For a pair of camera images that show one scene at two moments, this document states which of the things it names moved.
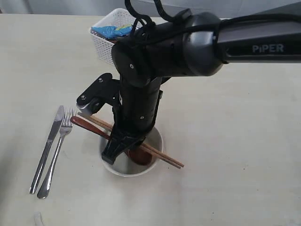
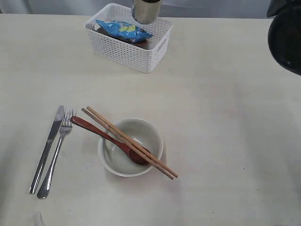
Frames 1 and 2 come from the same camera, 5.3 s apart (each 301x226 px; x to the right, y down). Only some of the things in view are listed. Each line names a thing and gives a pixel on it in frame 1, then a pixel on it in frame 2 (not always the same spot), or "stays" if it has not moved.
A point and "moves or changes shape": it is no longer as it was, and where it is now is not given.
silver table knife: x=58 y=120 stays
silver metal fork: x=66 y=125 stays
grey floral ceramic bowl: x=123 y=166 stays
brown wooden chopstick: x=144 y=144 -> x=123 y=141
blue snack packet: x=111 y=32 moves or changes shape
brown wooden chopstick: x=142 y=147 -> x=133 y=142
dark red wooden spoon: x=138 y=156 stays
